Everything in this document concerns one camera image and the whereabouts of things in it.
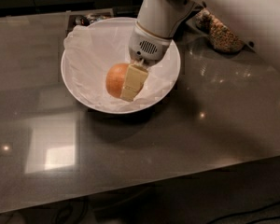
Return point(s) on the white gripper with vent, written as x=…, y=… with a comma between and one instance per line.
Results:
x=146, y=47

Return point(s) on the orange fruit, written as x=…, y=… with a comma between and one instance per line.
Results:
x=115, y=79

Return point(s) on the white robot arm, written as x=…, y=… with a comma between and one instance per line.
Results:
x=255, y=22

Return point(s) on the white bowl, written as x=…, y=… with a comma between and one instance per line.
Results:
x=84, y=94

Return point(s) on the white paper napkin liner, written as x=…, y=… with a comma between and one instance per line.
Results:
x=90, y=53

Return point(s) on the black tray with small items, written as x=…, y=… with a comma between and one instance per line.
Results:
x=85, y=20

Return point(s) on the glass jar of cereal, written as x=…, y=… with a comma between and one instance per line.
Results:
x=220, y=36

